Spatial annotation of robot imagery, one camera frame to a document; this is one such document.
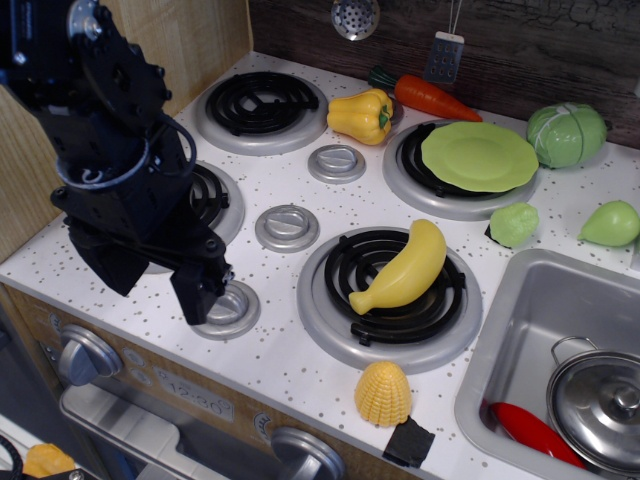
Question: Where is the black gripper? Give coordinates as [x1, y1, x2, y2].
[50, 114, 234, 325]

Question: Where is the yellow toy banana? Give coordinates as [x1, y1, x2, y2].
[349, 219, 447, 315]

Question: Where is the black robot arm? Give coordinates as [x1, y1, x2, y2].
[1, 1, 232, 325]

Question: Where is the green toy plate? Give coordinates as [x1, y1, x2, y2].
[421, 122, 539, 193]

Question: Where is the front silver stove knob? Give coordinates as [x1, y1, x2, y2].
[191, 281, 261, 341]

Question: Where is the silver stove knob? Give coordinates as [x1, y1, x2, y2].
[307, 144, 366, 184]
[255, 205, 320, 253]
[191, 281, 261, 341]

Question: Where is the front left stove burner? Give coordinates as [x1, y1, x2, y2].
[158, 160, 245, 250]

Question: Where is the stove burner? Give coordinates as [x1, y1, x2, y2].
[382, 121, 538, 221]
[194, 71, 328, 156]
[297, 228, 482, 374]
[158, 160, 245, 250]

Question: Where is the left oven dial knob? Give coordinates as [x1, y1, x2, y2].
[58, 324, 124, 386]

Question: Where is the oven dial knob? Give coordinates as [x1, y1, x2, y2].
[58, 324, 124, 386]
[271, 427, 346, 480]

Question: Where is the middle silver stove knob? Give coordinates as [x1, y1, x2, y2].
[255, 205, 320, 253]

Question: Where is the back left stove burner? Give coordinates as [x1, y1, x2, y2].
[194, 71, 328, 156]

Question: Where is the back silver stove knob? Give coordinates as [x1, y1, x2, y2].
[307, 144, 366, 184]

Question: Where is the yellow toy on floor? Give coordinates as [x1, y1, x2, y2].
[23, 443, 76, 479]

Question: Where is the right oven dial knob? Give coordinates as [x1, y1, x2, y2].
[271, 427, 346, 480]

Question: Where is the yellow toy corn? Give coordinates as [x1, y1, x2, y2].
[354, 361, 412, 427]

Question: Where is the yellow toy bell pepper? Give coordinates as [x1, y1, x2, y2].
[327, 88, 394, 146]

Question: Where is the back right stove burner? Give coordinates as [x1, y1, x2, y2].
[382, 121, 538, 221]

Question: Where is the front right stove burner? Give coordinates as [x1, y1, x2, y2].
[297, 228, 482, 374]

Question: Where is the black foam block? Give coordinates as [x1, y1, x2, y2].
[382, 416, 436, 468]

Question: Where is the orange toy carrot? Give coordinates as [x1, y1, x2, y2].
[368, 66, 483, 122]

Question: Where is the hanging silver strainer ladle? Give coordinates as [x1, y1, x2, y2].
[331, 0, 380, 41]

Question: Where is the small green toy lettuce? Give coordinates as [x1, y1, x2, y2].
[489, 202, 539, 248]

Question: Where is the silver sink basin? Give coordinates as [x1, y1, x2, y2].
[454, 249, 639, 479]

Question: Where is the red toy utensil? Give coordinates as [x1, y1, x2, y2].
[490, 402, 585, 469]

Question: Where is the green toy cabbage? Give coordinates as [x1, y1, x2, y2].
[526, 102, 608, 169]

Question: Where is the steel pot with lid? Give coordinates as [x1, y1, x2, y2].
[546, 336, 639, 478]

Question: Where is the green toy pear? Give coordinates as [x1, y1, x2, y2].
[578, 200, 639, 247]

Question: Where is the silver oven door handle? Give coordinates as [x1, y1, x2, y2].
[60, 384, 222, 479]

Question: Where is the black cable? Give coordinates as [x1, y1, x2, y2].
[0, 433, 26, 480]

